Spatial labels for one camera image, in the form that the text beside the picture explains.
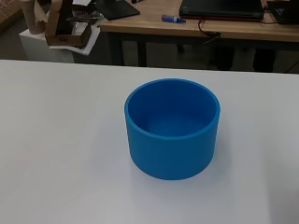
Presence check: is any brown paper roll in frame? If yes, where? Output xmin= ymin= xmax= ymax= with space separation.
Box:
xmin=20 ymin=0 xmax=49 ymax=35

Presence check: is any black flat laptop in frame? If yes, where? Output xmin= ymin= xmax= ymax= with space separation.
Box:
xmin=93 ymin=0 xmax=141 ymax=21

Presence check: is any blue round tub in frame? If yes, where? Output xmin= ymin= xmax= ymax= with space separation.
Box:
xmin=123 ymin=77 xmax=221 ymax=181

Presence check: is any black laptop with red edge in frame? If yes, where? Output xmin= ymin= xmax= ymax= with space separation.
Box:
xmin=178 ymin=0 xmax=265 ymax=22

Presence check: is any black cable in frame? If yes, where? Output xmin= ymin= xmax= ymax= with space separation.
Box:
xmin=197 ymin=19 xmax=222 ymax=45

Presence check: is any brown cardboard box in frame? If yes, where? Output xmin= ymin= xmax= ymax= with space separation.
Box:
xmin=44 ymin=0 xmax=93 ymax=49

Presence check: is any black laptop with blue logo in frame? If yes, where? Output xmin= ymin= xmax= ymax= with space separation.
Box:
xmin=266 ymin=0 xmax=299 ymax=26

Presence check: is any blue marker pen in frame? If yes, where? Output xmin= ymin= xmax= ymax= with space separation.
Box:
xmin=161 ymin=14 xmax=187 ymax=24

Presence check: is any wooden desk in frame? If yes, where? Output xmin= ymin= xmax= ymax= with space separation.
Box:
xmin=99 ymin=0 xmax=299 ymax=68

